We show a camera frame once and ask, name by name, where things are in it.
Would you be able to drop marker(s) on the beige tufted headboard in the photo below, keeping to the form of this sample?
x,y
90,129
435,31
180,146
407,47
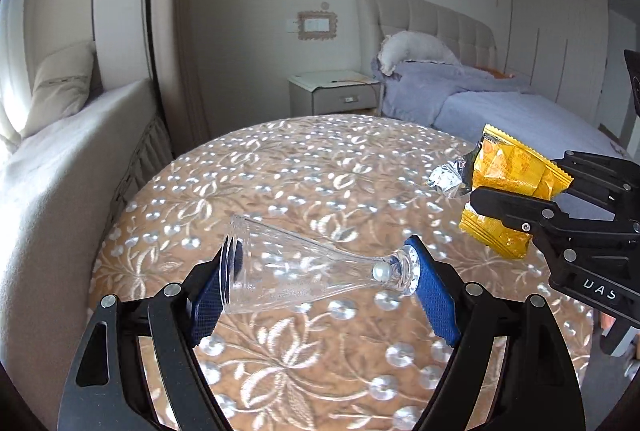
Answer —
x,y
430,16

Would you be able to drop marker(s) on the bed with lavender sheet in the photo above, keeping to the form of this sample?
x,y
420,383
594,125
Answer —
x,y
540,116

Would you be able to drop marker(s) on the beige nightstand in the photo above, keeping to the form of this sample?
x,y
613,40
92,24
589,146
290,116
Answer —
x,y
330,103

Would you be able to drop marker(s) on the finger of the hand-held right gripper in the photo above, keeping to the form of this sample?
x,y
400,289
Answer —
x,y
605,183
520,211

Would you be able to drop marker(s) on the framed wall switch plate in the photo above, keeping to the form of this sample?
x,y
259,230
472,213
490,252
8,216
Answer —
x,y
316,26

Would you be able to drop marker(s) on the beige wardrobe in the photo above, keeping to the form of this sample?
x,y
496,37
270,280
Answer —
x,y
560,36

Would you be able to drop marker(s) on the small orange item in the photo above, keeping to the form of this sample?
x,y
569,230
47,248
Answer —
x,y
497,73

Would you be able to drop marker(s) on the clear plastic goblet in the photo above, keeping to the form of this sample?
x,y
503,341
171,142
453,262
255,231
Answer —
x,y
290,266

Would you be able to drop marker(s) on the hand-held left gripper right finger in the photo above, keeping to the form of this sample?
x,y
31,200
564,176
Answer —
x,y
435,291

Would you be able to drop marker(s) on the papers on nightstand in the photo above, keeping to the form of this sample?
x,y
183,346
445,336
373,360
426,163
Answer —
x,y
335,78

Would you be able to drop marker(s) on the crumpled silver wrapper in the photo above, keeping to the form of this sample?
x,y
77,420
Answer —
x,y
445,178

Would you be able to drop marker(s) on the cream cushion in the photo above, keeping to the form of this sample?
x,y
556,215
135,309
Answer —
x,y
60,86

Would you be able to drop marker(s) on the white fluffy pillow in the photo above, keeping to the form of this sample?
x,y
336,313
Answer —
x,y
415,46

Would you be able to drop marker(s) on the yellow snack packet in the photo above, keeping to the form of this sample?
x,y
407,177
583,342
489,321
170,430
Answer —
x,y
505,166

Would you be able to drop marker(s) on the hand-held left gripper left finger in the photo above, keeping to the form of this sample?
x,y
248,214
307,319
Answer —
x,y
207,306

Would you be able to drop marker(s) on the round table, floral cloth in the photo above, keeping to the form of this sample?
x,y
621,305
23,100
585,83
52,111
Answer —
x,y
300,171

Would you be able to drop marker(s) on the white covered window bench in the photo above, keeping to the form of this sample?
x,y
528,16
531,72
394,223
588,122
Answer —
x,y
60,211

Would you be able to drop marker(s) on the lavender duvet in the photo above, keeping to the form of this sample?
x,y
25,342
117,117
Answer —
x,y
425,91

